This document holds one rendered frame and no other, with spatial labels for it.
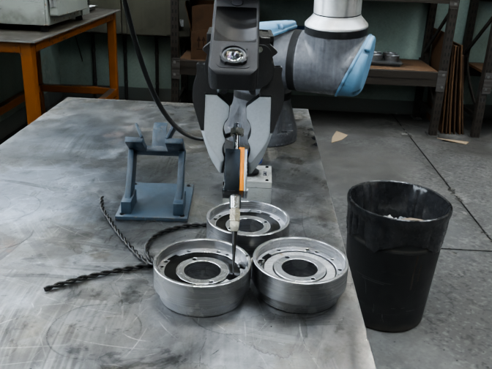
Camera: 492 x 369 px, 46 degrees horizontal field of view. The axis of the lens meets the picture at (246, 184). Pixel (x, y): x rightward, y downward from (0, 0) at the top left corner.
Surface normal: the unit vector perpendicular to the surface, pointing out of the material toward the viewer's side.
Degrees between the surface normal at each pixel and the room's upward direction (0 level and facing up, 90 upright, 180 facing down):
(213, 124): 90
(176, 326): 0
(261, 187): 90
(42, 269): 0
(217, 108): 90
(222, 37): 31
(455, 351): 0
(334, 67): 94
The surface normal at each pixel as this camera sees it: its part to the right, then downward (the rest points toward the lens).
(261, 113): 0.01, 0.37
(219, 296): 0.39, 0.36
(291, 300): -0.22, 0.35
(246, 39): 0.04, -0.60
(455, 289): 0.04, -0.93
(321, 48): -0.51, 0.40
